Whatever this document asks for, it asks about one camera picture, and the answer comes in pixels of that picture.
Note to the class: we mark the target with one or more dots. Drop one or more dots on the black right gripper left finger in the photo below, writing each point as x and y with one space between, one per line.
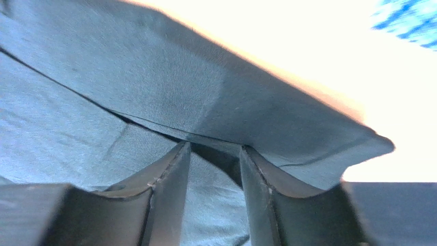
143 209

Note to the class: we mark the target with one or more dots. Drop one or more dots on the folded blue checkered shirt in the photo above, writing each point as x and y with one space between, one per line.
411 20

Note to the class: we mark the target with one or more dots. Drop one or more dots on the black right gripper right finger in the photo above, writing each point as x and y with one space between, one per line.
283 210

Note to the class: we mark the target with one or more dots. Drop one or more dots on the black long sleeve shirt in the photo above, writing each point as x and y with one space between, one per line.
92 92

